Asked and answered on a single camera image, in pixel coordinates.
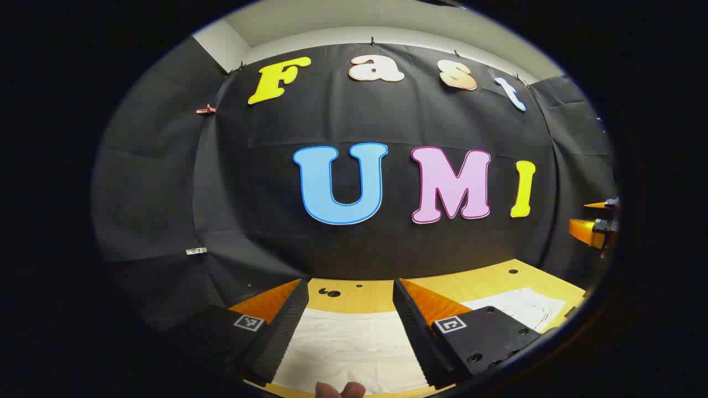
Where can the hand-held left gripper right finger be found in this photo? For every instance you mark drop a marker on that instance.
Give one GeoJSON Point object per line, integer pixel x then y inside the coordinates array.
{"type": "Point", "coordinates": [415, 337]}

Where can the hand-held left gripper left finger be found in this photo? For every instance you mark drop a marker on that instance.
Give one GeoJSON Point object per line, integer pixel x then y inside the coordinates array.
{"type": "Point", "coordinates": [279, 337]}

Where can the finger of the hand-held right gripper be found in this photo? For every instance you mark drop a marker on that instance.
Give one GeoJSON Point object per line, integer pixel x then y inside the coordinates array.
{"type": "Point", "coordinates": [608, 204]}
{"type": "Point", "coordinates": [589, 231]}

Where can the white jeans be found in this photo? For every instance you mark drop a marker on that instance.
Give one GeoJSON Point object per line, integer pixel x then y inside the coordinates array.
{"type": "Point", "coordinates": [354, 348]}

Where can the black backdrop cloth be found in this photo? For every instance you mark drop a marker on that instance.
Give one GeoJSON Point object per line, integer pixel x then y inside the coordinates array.
{"type": "Point", "coordinates": [387, 249]}

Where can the silver metal clip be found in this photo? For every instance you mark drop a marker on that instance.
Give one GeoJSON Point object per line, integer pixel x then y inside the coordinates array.
{"type": "Point", "coordinates": [196, 251]}

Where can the orange clip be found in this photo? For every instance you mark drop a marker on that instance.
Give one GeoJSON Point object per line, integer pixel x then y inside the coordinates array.
{"type": "Point", "coordinates": [206, 110]}

